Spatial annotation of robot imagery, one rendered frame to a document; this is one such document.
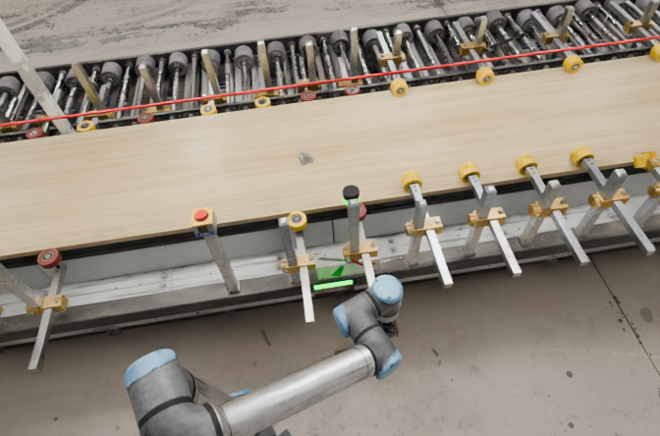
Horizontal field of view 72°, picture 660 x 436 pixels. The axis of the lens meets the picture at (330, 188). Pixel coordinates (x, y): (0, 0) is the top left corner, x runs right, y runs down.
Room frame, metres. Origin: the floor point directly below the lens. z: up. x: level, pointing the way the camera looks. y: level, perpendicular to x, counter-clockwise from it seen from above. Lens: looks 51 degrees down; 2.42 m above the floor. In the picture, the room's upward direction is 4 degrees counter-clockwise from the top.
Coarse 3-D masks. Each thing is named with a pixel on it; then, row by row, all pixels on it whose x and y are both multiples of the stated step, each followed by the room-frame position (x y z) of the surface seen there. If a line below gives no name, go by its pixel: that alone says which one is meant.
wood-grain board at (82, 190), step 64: (640, 64) 1.92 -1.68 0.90; (128, 128) 1.74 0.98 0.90; (192, 128) 1.70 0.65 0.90; (256, 128) 1.66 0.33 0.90; (320, 128) 1.63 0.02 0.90; (384, 128) 1.59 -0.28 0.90; (448, 128) 1.56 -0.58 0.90; (512, 128) 1.52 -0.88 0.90; (576, 128) 1.49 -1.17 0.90; (640, 128) 1.46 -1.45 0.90; (0, 192) 1.37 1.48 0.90; (64, 192) 1.34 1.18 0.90; (128, 192) 1.31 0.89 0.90; (192, 192) 1.28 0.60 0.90; (256, 192) 1.25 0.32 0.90; (320, 192) 1.22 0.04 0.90; (384, 192) 1.20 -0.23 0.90; (448, 192) 1.19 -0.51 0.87; (0, 256) 1.03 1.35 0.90
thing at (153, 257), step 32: (512, 192) 1.22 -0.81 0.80; (576, 192) 1.25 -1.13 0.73; (640, 192) 1.28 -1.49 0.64; (256, 224) 1.12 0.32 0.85; (320, 224) 1.14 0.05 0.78; (384, 224) 1.17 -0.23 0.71; (448, 224) 1.19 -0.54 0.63; (32, 256) 1.04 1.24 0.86; (64, 256) 1.05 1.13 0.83; (96, 256) 1.06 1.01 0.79; (128, 256) 1.07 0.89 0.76; (160, 256) 1.08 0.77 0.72; (192, 256) 1.09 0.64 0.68; (544, 256) 1.25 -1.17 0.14; (0, 288) 1.02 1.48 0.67; (32, 288) 1.03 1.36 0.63; (160, 320) 1.06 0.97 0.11
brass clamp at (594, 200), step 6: (618, 192) 1.05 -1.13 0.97; (588, 198) 1.05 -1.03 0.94; (594, 198) 1.03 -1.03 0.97; (600, 198) 1.03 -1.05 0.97; (612, 198) 1.02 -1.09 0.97; (618, 198) 1.02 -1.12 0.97; (624, 198) 1.02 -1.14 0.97; (594, 204) 1.02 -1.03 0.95; (600, 204) 1.01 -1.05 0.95; (606, 204) 1.02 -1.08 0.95; (624, 204) 1.02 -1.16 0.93
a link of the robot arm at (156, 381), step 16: (160, 352) 0.38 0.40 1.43; (128, 368) 0.35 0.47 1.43; (144, 368) 0.34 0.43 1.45; (160, 368) 0.34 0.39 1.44; (176, 368) 0.35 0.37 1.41; (128, 384) 0.32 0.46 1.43; (144, 384) 0.31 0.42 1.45; (160, 384) 0.31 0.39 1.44; (176, 384) 0.31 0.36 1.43; (192, 384) 0.33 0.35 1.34; (208, 384) 0.37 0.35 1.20; (144, 400) 0.28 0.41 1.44; (160, 400) 0.28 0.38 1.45; (176, 400) 0.28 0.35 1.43; (192, 400) 0.29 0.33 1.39; (208, 400) 0.33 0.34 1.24; (224, 400) 0.35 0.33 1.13; (144, 416) 0.25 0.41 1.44; (272, 432) 0.33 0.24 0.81
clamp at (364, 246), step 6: (348, 246) 0.96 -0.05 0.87; (360, 246) 0.96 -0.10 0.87; (366, 246) 0.96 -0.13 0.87; (348, 252) 0.94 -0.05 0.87; (354, 252) 0.93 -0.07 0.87; (360, 252) 0.93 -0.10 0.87; (366, 252) 0.93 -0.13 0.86; (372, 252) 0.93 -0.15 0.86; (354, 258) 0.93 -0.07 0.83; (360, 258) 0.93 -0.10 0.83
